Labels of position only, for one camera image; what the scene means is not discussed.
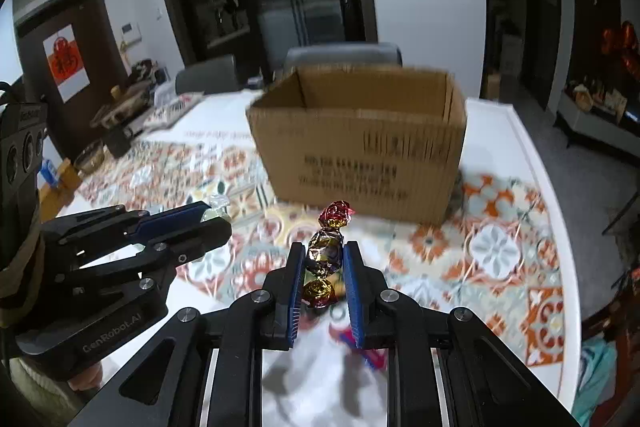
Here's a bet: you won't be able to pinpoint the light wooden box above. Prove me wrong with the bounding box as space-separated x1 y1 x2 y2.
40 157 83 218

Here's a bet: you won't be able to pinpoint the red gold foil candy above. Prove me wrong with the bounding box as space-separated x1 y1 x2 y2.
301 201 355 310

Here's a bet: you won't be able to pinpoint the white low bench cabinet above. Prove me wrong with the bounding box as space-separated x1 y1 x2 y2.
554 92 640 162

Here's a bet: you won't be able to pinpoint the dark wooden door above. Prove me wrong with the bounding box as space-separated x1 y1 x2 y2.
15 0 136 158

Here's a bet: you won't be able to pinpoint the black mug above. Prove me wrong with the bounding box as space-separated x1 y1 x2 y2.
102 127 133 159

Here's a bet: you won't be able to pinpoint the wooden tea tray with teaware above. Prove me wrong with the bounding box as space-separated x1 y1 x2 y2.
90 59 161 130

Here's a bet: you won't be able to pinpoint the red foil balloons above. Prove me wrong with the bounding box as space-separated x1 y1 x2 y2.
600 21 640 82

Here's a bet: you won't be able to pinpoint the dark hallway door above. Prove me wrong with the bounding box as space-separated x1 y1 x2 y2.
522 0 563 112

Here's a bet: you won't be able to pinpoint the clear candy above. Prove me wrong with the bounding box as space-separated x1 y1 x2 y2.
202 193 232 223

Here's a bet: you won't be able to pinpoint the patterned snack bag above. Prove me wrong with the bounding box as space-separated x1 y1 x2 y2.
145 91 206 132

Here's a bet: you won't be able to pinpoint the white tablecloth with tile pattern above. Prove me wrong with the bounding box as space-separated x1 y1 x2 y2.
40 89 581 427

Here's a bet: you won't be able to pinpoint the small brown carton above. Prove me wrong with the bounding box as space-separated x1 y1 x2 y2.
482 72 501 102

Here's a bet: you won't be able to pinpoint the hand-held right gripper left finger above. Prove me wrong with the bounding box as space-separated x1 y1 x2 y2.
67 242 307 427

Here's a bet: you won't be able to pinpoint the glass bowl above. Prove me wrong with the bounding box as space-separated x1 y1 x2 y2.
74 141 107 175

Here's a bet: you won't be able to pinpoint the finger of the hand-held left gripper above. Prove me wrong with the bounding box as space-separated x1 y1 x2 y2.
42 201 213 254
55 221 232 293

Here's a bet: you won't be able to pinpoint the grey dining chair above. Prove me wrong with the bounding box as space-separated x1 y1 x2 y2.
175 54 240 95
284 43 403 78

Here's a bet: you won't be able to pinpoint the red snack packet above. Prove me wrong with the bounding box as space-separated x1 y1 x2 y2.
327 327 388 373

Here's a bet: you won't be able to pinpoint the person's left hand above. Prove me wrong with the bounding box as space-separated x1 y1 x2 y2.
67 364 104 394

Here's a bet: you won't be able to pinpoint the teal cloth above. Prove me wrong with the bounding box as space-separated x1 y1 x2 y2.
570 337 618 425

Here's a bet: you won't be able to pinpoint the brown cardboard box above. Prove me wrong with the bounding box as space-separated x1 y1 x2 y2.
246 64 468 227

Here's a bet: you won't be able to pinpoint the gift basket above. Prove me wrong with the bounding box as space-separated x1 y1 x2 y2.
570 82 596 112

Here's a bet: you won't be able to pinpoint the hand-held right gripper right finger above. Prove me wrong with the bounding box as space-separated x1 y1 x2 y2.
342 240 583 427

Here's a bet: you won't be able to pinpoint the red and white door poster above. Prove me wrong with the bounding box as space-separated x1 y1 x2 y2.
42 24 91 104

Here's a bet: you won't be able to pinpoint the blue water bottle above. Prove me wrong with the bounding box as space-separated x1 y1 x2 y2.
40 157 58 188

